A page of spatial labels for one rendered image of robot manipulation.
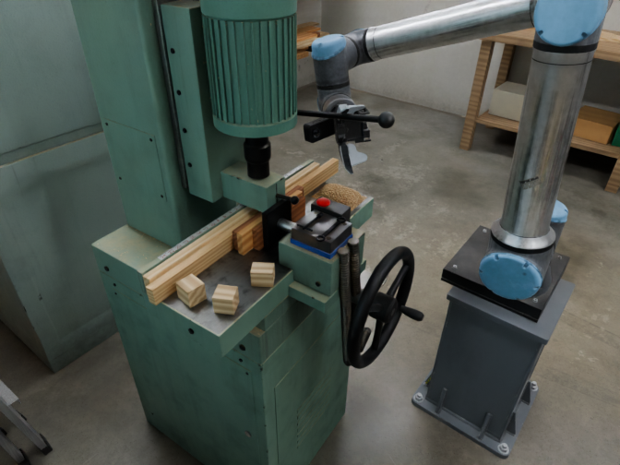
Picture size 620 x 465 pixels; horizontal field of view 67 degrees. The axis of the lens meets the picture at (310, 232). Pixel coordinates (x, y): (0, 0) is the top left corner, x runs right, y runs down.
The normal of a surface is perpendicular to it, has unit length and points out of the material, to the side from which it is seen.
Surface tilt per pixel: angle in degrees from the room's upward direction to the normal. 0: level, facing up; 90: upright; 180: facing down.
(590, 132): 90
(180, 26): 90
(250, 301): 0
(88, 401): 0
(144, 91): 90
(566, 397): 0
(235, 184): 90
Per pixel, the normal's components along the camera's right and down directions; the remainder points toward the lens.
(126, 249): 0.01, -0.82
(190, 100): -0.56, 0.47
